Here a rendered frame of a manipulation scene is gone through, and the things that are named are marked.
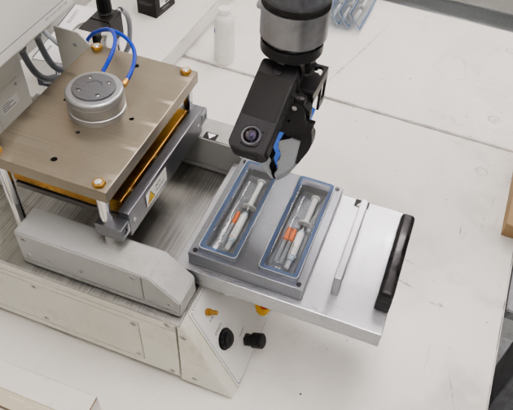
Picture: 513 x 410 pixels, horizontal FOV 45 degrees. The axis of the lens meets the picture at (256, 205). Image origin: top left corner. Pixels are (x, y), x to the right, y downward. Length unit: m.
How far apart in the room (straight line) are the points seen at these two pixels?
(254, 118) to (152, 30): 0.97
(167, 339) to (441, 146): 0.79
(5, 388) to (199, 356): 0.27
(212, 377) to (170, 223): 0.24
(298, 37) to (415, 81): 0.96
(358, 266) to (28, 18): 0.57
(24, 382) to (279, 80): 0.56
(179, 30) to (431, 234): 0.81
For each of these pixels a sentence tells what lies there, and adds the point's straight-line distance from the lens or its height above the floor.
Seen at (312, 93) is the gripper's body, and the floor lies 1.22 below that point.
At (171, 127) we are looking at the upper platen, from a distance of 0.92.
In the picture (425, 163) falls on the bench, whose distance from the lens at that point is 1.37.
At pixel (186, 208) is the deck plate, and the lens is 0.98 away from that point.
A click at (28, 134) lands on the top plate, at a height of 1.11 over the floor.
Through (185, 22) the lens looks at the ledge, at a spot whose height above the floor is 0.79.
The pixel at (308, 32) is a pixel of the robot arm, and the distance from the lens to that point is 0.66.
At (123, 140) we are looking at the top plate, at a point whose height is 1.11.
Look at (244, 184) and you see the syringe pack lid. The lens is 0.91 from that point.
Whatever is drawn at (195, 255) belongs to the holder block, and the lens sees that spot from 0.84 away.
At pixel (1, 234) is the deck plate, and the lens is 1.00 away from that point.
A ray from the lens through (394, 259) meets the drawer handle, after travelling 0.84.
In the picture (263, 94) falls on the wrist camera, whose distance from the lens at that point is 0.69.
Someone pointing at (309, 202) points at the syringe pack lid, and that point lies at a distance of 0.89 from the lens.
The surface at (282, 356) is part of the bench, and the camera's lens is 1.03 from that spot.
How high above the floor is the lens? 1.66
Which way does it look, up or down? 48 degrees down
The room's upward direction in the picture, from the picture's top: 4 degrees clockwise
